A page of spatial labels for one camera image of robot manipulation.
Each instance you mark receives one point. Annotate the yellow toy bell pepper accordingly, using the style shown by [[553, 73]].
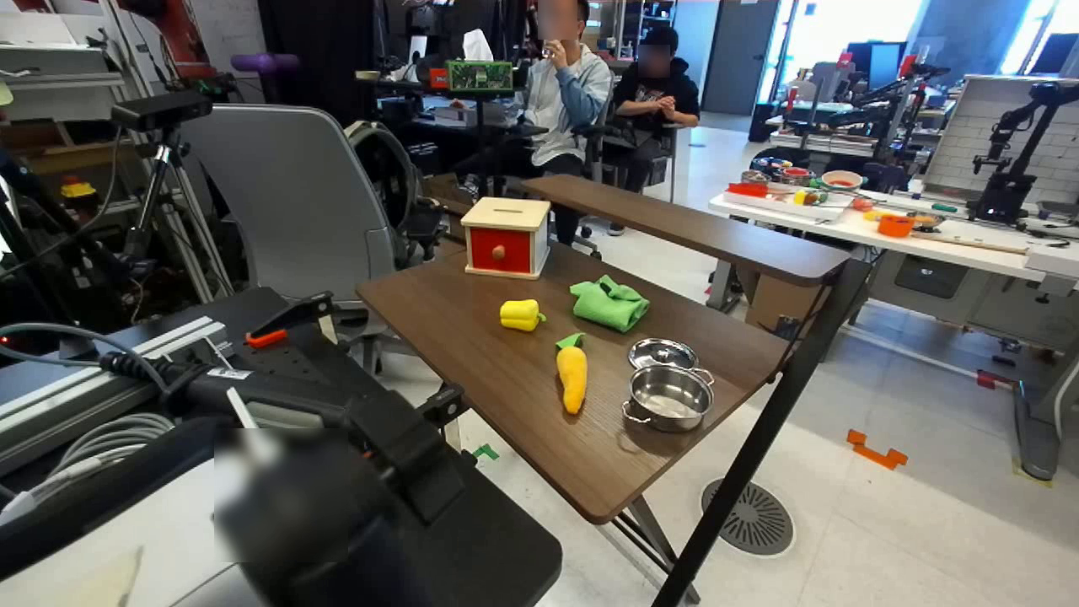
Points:
[[519, 316]]

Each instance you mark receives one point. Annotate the small steel pot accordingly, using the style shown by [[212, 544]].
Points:
[[667, 388]]

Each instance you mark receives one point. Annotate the green towel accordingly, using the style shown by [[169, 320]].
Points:
[[611, 306]]

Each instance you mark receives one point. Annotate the orange bowl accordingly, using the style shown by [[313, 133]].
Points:
[[894, 227]]

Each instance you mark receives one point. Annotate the person in black shirt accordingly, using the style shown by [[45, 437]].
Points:
[[647, 105]]

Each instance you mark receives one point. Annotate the white work table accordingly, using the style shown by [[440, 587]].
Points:
[[965, 273]]

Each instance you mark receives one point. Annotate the green tissue box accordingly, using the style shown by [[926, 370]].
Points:
[[480, 75]]

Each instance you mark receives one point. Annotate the black foreground equipment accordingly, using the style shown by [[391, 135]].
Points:
[[237, 457]]

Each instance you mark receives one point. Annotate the red wooden drawer box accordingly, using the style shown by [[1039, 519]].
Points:
[[505, 238]]

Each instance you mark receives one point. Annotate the brown wooden desk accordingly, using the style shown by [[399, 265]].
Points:
[[557, 388]]

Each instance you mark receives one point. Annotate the black camera tripod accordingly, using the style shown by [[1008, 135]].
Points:
[[169, 205]]

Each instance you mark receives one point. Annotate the grey office chair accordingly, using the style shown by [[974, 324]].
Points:
[[303, 206]]

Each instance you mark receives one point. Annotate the orange floor marker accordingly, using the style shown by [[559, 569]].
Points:
[[889, 457]]

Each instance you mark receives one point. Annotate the person in grey hoodie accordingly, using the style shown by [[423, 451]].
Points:
[[568, 92]]

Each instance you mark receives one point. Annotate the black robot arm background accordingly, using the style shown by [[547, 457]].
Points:
[[1008, 149]]

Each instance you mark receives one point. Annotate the long brown table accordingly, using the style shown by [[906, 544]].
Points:
[[691, 227]]

